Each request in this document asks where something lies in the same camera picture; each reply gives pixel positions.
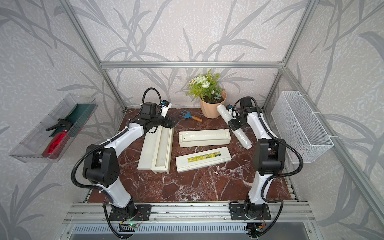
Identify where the plastic wrap roll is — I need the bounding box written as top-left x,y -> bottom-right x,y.
217,105 -> 253,150

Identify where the cream dispenser base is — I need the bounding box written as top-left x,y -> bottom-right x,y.
138,126 -> 174,174

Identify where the cream dispenser lid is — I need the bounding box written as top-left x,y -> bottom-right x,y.
176,147 -> 232,173

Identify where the cream wrap dispenser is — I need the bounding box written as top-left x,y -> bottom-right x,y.
179,129 -> 231,148

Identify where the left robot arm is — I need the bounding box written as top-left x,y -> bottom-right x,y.
82,100 -> 174,213

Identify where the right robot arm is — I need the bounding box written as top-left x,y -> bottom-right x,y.
229,97 -> 286,210

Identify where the blue hand rake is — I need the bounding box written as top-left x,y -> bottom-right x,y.
180,110 -> 203,123

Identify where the pink flower pot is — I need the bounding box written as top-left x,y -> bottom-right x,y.
200,90 -> 227,119

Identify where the green artificial plant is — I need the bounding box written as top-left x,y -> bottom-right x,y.
186,70 -> 224,104

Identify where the green folded cloth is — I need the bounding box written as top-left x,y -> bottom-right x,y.
50,104 -> 98,138

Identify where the red spray bottle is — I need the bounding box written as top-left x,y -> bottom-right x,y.
42,119 -> 73,160

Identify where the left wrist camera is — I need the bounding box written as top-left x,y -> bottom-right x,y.
160,100 -> 172,118

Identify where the white wire basket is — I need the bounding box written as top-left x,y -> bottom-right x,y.
271,91 -> 334,164

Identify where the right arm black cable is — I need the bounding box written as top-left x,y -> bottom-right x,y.
229,96 -> 304,238

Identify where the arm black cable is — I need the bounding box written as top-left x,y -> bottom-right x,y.
229,96 -> 304,238
70,87 -> 163,239

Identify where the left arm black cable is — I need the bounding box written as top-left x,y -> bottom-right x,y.
70,87 -> 163,239

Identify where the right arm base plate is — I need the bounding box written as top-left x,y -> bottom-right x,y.
229,202 -> 272,221

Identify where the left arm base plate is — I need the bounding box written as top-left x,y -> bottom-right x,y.
109,204 -> 152,221

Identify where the clear plastic wall tray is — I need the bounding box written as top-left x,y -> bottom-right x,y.
9,94 -> 98,163

